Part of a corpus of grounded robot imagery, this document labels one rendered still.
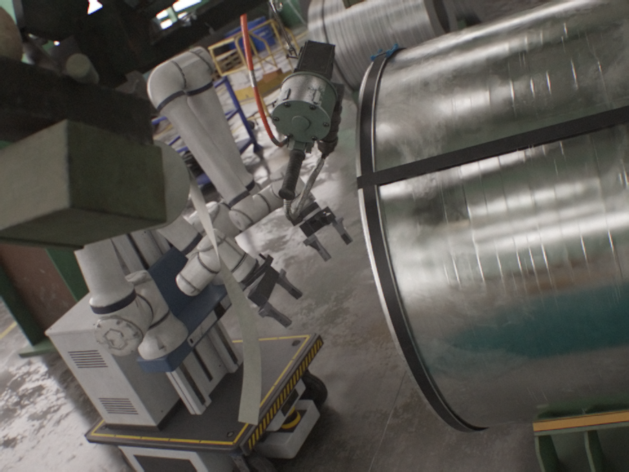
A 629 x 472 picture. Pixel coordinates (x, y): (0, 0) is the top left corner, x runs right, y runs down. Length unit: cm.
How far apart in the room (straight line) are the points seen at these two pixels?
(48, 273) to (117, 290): 303
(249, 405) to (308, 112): 70
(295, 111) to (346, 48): 543
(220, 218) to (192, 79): 54
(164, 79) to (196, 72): 13
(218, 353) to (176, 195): 173
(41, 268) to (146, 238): 256
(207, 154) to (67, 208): 161
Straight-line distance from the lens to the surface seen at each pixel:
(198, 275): 206
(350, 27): 705
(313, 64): 175
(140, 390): 277
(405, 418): 276
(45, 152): 89
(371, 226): 159
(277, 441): 274
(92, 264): 212
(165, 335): 239
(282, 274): 215
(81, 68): 98
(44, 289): 530
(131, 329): 216
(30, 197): 89
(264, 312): 202
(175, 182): 123
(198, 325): 250
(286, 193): 166
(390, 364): 309
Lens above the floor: 168
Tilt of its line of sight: 20 degrees down
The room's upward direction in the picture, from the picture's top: 25 degrees counter-clockwise
